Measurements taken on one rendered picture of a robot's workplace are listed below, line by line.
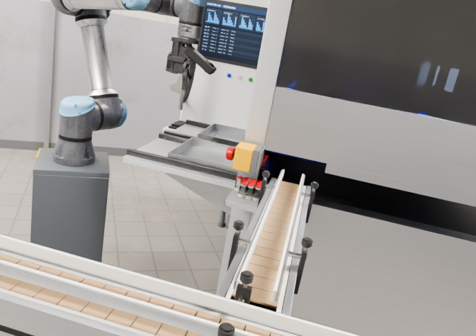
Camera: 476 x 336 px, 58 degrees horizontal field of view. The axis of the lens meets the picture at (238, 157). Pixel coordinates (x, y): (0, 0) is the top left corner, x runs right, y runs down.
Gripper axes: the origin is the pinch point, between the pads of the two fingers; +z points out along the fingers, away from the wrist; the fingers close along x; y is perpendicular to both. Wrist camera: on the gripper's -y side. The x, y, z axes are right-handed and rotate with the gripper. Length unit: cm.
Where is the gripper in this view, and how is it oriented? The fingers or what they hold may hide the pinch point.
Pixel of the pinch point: (185, 99)
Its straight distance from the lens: 149.9
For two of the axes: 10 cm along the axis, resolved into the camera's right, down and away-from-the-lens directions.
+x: -1.9, 2.5, -9.5
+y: -9.7, -2.2, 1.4
